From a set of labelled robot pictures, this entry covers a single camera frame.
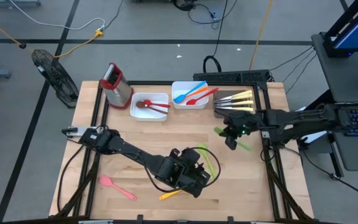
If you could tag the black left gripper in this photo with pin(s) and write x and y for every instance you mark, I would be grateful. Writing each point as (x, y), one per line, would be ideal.
(182, 169)

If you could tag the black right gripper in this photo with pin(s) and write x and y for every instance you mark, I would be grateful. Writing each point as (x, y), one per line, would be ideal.
(241, 123)

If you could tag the green silicone spatula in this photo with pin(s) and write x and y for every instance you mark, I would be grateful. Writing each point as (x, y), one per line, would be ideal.
(245, 146)

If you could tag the lime green silicone spoon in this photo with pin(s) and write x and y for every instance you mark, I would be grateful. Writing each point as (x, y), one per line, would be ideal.
(204, 149)

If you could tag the yellow silicone spatula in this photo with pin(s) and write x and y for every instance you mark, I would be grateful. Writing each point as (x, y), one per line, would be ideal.
(168, 195)

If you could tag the red silicone spatula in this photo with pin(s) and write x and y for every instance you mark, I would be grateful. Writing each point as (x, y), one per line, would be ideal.
(197, 100)

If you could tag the orange silicone spatula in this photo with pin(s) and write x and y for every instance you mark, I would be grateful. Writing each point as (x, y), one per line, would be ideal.
(202, 90)

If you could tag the blue silicone spatula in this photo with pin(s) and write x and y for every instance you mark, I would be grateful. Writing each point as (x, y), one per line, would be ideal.
(178, 99)

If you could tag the red silicone spoon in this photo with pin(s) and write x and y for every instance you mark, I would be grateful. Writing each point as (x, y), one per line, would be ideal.
(149, 102)

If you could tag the brown wooden spoon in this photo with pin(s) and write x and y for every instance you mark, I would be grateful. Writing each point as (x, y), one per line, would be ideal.
(140, 104)

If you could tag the pink silicone spatula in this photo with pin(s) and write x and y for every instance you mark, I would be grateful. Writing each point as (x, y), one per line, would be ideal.
(106, 181)

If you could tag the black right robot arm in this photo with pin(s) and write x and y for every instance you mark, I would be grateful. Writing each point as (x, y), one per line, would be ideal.
(306, 119)

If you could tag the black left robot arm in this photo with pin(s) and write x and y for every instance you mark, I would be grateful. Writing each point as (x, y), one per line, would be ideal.
(129, 152)

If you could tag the black table clamp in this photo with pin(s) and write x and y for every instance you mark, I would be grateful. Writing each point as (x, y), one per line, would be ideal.
(230, 219)
(140, 218)

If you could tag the white plastic bin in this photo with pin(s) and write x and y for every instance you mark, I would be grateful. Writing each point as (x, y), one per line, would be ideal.
(148, 117)
(182, 106)

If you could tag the black perforated box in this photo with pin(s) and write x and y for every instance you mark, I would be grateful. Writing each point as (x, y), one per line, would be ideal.
(228, 76)

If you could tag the white box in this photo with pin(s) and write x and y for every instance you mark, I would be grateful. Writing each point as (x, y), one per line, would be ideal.
(317, 137)

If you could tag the red and steel box grater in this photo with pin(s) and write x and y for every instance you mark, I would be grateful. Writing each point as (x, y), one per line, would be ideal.
(118, 93)

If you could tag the grey desk top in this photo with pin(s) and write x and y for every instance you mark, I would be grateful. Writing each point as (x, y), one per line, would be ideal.
(337, 71)

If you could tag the black floor fan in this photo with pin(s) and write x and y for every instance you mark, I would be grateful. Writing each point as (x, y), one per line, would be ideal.
(56, 77)

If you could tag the black aluminium table frame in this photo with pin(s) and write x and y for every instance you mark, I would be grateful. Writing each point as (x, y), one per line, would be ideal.
(154, 82)

